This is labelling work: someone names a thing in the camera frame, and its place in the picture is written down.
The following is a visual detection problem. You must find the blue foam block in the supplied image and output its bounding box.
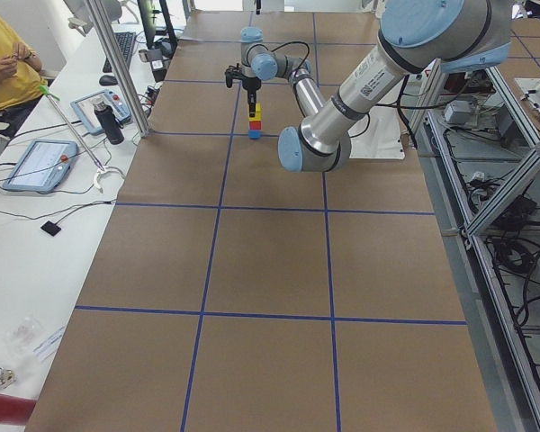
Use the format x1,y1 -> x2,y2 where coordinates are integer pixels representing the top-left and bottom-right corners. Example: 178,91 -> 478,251
248,130 -> 262,140

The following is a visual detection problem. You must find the aluminium frame post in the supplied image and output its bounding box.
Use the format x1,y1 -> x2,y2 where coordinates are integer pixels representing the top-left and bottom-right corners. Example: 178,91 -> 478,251
85,0 -> 150,138

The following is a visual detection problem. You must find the teach pendant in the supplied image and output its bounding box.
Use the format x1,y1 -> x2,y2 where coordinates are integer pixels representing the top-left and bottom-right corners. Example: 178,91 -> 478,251
70,89 -> 131,135
2,139 -> 78,193

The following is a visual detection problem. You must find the grabber stick tool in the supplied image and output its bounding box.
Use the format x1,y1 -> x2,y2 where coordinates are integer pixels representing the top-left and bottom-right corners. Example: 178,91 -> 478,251
39,85 -> 125,193

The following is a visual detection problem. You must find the person in yellow shirt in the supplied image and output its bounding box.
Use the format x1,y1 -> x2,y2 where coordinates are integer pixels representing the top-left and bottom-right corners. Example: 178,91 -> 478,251
0,16 -> 47,138

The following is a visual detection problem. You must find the small black square pad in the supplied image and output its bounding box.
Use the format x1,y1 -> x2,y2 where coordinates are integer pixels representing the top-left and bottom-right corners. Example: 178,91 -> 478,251
40,220 -> 61,237

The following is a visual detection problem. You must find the black keyboard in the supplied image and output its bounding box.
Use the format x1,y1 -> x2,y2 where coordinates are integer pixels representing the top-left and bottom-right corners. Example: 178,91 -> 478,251
114,31 -> 136,70

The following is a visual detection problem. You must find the far teach pendant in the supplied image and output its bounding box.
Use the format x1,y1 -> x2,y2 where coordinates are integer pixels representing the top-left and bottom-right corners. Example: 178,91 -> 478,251
70,89 -> 131,135

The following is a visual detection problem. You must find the black water bottle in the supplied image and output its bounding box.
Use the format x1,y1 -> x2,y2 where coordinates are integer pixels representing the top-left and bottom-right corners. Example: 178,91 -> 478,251
93,96 -> 124,145

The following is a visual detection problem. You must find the yellow foam block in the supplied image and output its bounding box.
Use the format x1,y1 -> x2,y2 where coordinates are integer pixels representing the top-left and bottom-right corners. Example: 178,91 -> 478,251
248,103 -> 262,122

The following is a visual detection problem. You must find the black computer mouse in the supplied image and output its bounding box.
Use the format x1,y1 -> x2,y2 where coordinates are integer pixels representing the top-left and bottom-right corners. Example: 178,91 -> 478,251
98,75 -> 118,86

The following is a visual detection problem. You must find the near teach pendant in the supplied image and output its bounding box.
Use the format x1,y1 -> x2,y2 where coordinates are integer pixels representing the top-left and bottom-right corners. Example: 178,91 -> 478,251
2,139 -> 78,193

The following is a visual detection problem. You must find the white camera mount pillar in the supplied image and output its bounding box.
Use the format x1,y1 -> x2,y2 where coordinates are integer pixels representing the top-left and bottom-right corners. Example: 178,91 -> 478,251
348,81 -> 406,160

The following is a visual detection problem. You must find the red fire extinguisher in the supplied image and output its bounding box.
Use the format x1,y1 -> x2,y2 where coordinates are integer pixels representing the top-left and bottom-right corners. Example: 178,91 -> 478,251
0,393 -> 36,426

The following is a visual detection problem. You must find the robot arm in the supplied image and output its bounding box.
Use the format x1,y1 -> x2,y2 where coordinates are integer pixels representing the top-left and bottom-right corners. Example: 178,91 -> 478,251
226,1 -> 512,172

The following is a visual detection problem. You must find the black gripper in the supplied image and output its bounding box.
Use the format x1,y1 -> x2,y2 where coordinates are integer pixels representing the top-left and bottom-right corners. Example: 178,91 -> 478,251
242,77 -> 260,118

